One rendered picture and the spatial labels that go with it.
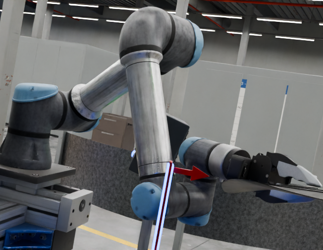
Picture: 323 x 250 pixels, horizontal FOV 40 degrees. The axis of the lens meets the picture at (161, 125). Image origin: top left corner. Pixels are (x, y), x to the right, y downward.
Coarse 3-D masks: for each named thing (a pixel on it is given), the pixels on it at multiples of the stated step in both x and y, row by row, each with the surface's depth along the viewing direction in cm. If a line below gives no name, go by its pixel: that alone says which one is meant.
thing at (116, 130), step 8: (104, 120) 765; (112, 120) 757; (120, 120) 752; (128, 120) 754; (96, 128) 771; (104, 128) 765; (112, 128) 758; (120, 128) 752; (128, 128) 759; (96, 136) 770; (104, 136) 764; (112, 136) 757; (120, 136) 751; (128, 136) 765; (112, 144) 756; (120, 144) 750; (128, 144) 770
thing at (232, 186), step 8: (224, 184) 73; (232, 184) 72; (240, 184) 69; (248, 184) 65; (256, 184) 61; (264, 184) 60; (272, 184) 70; (280, 184) 73; (232, 192) 82; (288, 192) 62; (296, 192) 62; (304, 192) 65; (312, 192) 67; (320, 192) 68
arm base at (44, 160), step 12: (12, 132) 121; (24, 132) 120; (12, 144) 120; (24, 144) 120; (36, 144) 121; (48, 144) 125; (0, 156) 120; (12, 156) 119; (24, 156) 119; (36, 156) 121; (48, 156) 124; (24, 168) 119; (36, 168) 121; (48, 168) 125
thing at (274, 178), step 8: (232, 152) 92; (240, 152) 92; (256, 160) 86; (264, 160) 85; (224, 168) 92; (256, 168) 86; (264, 168) 84; (272, 168) 83; (248, 176) 87; (256, 176) 85; (264, 176) 84; (272, 176) 84; (288, 184) 87
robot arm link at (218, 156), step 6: (222, 144) 96; (216, 150) 95; (222, 150) 94; (228, 150) 93; (210, 156) 95; (216, 156) 94; (222, 156) 92; (210, 162) 95; (216, 162) 93; (222, 162) 92; (210, 168) 95; (216, 168) 93; (222, 168) 92; (216, 174) 94; (222, 174) 93; (222, 180) 96
